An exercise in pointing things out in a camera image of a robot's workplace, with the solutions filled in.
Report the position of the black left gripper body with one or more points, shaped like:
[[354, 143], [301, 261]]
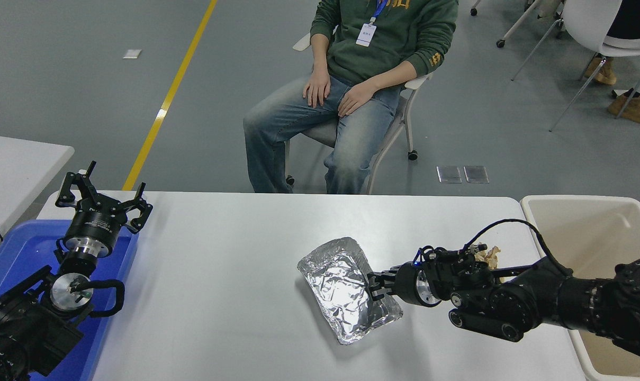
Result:
[[95, 225]]

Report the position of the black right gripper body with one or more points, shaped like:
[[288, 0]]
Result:
[[406, 284]]

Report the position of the silver foil tray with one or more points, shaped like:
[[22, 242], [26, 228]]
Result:
[[335, 286]]

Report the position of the person's right forearm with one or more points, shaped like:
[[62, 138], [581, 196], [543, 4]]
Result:
[[320, 55]]

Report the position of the person's left forearm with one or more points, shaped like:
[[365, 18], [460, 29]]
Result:
[[393, 78]]

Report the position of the person's left hand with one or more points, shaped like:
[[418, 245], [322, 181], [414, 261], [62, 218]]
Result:
[[355, 100]]

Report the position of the person's right hand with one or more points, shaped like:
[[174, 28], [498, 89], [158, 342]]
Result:
[[316, 91]]

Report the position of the blue plastic tray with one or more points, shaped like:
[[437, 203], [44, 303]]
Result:
[[23, 248]]

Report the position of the white side table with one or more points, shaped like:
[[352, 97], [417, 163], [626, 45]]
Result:
[[12, 174]]

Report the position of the crumpled tan paper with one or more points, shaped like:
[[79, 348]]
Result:
[[490, 256]]

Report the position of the metal floor plate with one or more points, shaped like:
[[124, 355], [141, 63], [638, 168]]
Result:
[[476, 174], [449, 174]]

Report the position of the white wheeled chair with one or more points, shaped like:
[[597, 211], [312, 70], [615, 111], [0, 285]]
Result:
[[399, 124]]

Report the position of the large pale plastic bin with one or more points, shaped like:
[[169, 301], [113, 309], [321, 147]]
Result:
[[589, 227]]

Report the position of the person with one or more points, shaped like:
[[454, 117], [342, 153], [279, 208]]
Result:
[[399, 37], [634, 108]]

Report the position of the white wheeled chair legs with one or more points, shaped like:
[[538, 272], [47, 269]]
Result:
[[500, 43]]

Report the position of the white shell chair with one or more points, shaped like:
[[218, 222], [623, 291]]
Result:
[[589, 21]]

